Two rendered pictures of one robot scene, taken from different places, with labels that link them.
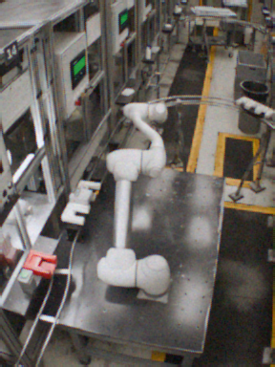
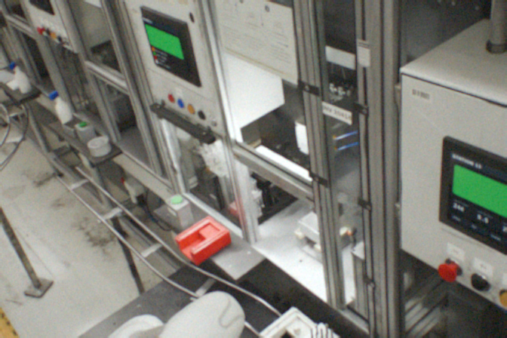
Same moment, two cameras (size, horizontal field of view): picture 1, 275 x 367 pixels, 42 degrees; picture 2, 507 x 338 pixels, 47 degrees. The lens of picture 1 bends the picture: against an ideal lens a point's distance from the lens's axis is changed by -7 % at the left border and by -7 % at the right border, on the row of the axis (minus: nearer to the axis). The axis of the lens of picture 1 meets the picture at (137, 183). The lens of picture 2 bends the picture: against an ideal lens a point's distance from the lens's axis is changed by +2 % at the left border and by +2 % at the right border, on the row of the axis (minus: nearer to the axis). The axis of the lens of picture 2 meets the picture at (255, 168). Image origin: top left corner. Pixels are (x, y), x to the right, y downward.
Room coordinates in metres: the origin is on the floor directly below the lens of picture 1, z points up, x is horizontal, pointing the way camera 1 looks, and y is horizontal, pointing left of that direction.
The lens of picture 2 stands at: (2.45, -0.45, 2.31)
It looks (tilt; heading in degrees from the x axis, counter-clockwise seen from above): 35 degrees down; 133
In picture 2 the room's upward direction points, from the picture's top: 10 degrees counter-clockwise
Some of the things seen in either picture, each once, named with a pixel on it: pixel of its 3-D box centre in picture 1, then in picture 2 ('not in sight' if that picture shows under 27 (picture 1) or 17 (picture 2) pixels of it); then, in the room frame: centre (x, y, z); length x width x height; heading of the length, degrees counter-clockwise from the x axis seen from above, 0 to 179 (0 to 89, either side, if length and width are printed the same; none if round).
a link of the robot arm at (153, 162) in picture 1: (153, 163); not in sight; (1.70, -0.09, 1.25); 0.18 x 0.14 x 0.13; 175
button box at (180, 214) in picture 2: (26, 281); (182, 212); (1.08, 0.58, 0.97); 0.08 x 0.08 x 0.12; 76
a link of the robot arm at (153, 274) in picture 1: (154, 272); not in sight; (1.24, -0.09, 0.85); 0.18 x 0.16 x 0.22; 85
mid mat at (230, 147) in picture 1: (238, 158); not in sight; (3.41, -1.16, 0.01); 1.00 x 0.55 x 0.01; 166
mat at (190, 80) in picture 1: (195, 68); not in sight; (5.99, -1.01, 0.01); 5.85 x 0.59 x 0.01; 166
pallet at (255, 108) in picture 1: (254, 109); not in sight; (3.09, -1.13, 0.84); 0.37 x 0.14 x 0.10; 44
